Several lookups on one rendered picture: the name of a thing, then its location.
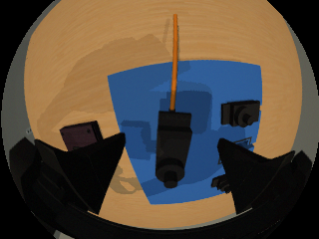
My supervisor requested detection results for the black micro servo with orange cable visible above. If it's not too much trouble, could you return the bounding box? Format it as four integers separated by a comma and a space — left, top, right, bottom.
155, 15, 192, 188

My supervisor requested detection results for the blue flat panel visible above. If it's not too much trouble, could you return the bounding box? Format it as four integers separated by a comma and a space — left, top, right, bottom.
108, 60, 263, 204

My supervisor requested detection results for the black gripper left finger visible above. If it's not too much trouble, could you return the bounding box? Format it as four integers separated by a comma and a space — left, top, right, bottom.
35, 132, 127, 215

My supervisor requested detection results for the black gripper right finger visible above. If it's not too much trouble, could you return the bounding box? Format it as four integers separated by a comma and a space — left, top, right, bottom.
218, 138, 295, 215

